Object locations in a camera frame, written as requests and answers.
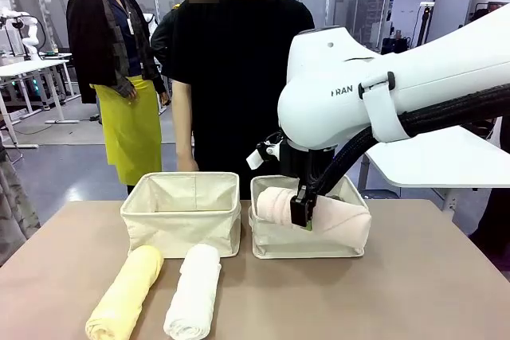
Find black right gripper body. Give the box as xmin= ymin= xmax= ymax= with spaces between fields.
xmin=278 ymin=139 xmax=320 ymax=190

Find pink towel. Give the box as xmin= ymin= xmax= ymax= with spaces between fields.
xmin=255 ymin=186 xmax=373 ymax=237

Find yellow towel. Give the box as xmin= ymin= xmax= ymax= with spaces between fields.
xmin=84 ymin=244 xmax=165 ymax=340

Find person's right forearm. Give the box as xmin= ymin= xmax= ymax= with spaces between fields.
xmin=171 ymin=108 xmax=197 ymax=162

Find person's right hand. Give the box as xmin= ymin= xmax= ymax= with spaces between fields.
xmin=177 ymin=156 xmax=199 ymax=174

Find cream fabric basket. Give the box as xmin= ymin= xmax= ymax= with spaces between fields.
xmin=120 ymin=171 xmax=242 ymax=260
xmin=248 ymin=174 xmax=372 ymax=260

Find person in black t-shirt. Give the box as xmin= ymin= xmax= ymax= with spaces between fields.
xmin=166 ymin=0 xmax=316 ymax=200

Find white rolled towel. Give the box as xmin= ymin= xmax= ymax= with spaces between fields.
xmin=163 ymin=244 xmax=222 ymax=340

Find large white table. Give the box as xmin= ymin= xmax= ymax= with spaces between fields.
xmin=364 ymin=124 xmax=510 ymax=213

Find black bags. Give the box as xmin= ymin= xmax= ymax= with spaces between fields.
xmin=381 ymin=35 xmax=414 ymax=55

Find person in yellow apron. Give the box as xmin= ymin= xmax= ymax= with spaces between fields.
xmin=65 ymin=0 xmax=168 ymax=196

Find person in orange vest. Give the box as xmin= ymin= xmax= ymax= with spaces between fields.
xmin=150 ymin=0 xmax=192 ymax=78

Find black tripod stand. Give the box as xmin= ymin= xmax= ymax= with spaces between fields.
xmin=414 ymin=1 xmax=435 ymax=49

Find grey door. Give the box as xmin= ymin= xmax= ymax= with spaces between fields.
xmin=430 ymin=0 xmax=477 ymax=41

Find black clothes rack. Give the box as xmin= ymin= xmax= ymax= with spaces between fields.
xmin=472 ymin=0 xmax=501 ymax=22

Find grey patterned cloth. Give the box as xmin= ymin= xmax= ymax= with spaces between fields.
xmin=0 ymin=136 xmax=41 ymax=268

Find white desk with metal legs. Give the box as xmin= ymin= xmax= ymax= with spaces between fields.
xmin=0 ymin=59 xmax=80 ymax=150

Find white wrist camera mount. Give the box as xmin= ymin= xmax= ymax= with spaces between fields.
xmin=245 ymin=131 xmax=287 ymax=170

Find black braided cable bundle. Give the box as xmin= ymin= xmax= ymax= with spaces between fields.
xmin=304 ymin=84 xmax=510 ymax=197

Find white cable strap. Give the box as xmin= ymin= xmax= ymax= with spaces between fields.
xmin=357 ymin=72 xmax=414 ymax=144

